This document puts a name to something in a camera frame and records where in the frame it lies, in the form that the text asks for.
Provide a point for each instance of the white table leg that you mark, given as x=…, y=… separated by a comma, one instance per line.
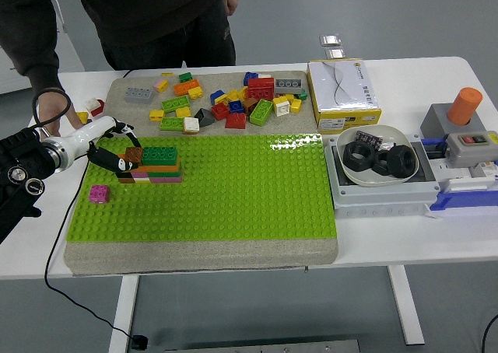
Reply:
x=404, y=306
x=122, y=314

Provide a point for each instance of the person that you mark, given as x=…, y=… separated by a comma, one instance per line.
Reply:
x=155, y=18

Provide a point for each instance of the person's right hand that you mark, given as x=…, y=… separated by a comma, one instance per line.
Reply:
x=52, y=110

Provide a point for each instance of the pink thin stacked brick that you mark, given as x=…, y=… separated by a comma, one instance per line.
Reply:
x=167, y=180

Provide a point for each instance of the grey black sloped brick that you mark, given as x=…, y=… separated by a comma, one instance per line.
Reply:
x=204, y=117

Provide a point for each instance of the brown loose brick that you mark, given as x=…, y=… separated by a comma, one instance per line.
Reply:
x=250, y=105

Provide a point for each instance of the orange cylinder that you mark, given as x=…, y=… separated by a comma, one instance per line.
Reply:
x=463, y=106

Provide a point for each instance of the small dark green brick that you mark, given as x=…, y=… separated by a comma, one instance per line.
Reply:
x=185, y=77

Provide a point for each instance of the white square brick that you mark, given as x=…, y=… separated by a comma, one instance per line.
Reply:
x=281, y=106

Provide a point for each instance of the light green eight-stud brick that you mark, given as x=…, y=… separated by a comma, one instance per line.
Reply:
x=261, y=112

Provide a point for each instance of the grey metal plate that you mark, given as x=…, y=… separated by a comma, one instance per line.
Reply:
x=272, y=347

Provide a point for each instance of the yellow square brick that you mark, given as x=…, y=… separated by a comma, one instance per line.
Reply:
x=290, y=96
x=243, y=92
x=183, y=112
x=295, y=105
x=232, y=95
x=156, y=114
x=195, y=93
x=221, y=100

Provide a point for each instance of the orange thin long brick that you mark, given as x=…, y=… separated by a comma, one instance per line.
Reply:
x=167, y=168

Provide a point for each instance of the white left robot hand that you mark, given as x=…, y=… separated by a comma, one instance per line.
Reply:
x=85, y=135

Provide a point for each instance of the flat white brick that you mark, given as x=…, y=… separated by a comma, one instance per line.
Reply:
x=264, y=75

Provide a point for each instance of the magenta square brick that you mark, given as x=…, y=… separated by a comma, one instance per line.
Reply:
x=99, y=193

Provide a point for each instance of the small brown toy brick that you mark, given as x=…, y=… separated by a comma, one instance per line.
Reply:
x=134, y=154

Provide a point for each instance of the white and yellow cardboard box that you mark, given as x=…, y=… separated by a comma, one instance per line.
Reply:
x=342, y=92

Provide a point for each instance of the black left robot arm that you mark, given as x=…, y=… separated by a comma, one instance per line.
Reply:
x=15, y=166

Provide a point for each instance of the big red brick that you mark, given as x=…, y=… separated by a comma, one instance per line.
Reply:
x=260, y=88

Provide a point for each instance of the grey-brown mat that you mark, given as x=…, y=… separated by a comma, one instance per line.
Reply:
x=194, y=254

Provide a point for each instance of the blue square brick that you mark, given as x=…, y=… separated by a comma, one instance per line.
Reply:
x=215, y=94
x=250, y=77
x=236, y=107

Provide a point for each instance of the small flat yellow brick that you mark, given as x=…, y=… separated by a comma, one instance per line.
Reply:
x=167, y=74

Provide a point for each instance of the person's right forearm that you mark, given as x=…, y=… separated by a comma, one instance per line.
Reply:
x=31, y=49

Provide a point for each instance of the white brick on red brick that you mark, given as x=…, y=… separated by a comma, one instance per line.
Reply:
x=92, y=103

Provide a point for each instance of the dark green long brick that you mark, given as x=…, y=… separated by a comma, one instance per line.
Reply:
x=159, y=155

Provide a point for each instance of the red square brick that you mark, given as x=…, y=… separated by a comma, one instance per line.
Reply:
x=219, y=111

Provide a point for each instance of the grey eight-stud brick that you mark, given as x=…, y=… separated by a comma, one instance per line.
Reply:
x=138, y=95

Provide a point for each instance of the person's left hand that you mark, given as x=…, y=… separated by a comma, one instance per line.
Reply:
x=232, y=1

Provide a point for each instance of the grey block with hole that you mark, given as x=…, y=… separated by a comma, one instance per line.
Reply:
x=433, y=121

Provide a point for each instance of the white brick with orange base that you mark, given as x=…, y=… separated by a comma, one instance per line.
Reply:
x=191, y=124

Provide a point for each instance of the red brick under white brick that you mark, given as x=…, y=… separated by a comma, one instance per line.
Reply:
x=99, y=108

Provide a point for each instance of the light green six-stud brick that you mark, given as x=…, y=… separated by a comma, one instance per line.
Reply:
x=176, y=104
x=170, y=124

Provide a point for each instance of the green thin stacked brick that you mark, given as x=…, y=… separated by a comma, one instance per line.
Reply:
x=167, y=174

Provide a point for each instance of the purple circuit board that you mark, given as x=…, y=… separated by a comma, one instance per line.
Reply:
x=367, y=137

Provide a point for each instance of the pink and yellow brick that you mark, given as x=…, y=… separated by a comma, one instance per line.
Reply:
x=160, y=85

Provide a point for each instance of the brown thin stacked brick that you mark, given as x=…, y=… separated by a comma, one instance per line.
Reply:
x=126, y=181

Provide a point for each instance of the big black hex nut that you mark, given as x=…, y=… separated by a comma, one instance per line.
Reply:
x=393, y=166
x=379, y=170
x=350, y=162

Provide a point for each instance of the blue and white rail assembly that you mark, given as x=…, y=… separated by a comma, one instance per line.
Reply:
x=455, y=203

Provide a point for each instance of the orange long loose brick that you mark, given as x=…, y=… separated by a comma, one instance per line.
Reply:
x=186, y=87

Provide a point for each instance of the grey push-button switch box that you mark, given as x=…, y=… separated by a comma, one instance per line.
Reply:
x=463, y=152

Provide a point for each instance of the green studded baseplate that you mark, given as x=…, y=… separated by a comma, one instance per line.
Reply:
x=233, y=197

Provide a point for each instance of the light grey junction box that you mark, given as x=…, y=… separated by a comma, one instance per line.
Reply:
x=373, y=201

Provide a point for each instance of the silver floor socket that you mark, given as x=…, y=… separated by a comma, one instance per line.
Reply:
x=330, y=40
x=335, y=53

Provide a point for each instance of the white bowl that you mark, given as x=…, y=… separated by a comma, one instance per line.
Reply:
x=365, y=180

